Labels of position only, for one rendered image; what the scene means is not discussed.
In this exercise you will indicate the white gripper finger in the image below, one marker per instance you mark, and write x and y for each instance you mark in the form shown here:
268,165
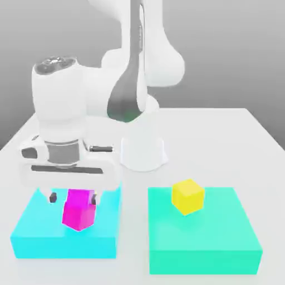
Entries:
95,197
53,197

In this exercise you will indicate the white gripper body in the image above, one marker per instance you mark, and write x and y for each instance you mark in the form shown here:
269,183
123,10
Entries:
66,179

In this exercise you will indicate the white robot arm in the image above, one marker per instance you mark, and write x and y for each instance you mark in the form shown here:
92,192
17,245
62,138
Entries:
59,93

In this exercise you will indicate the small magenta cube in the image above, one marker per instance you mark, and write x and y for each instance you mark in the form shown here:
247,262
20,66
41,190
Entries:
78,213

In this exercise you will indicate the small yellow cube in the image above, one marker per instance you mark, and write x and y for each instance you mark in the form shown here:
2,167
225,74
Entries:
188,198

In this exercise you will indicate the large cyan box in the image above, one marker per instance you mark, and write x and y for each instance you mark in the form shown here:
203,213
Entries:
44,240

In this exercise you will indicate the large teal box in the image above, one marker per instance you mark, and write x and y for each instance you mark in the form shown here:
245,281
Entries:
200,245

